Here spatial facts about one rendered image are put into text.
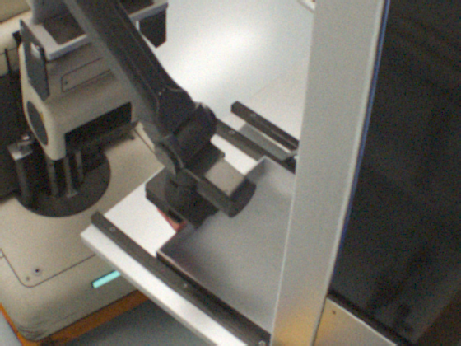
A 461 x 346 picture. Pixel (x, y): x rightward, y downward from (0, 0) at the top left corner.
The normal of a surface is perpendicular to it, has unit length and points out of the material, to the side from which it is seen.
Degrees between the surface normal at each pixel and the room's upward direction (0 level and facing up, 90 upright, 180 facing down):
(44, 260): 0
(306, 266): 90
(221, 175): 19
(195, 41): 0
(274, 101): 0
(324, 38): 90
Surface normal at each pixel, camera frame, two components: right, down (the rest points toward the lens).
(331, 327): -0.66, 0.55
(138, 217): 0.04, -0.65
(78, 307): 0.58, 0.63
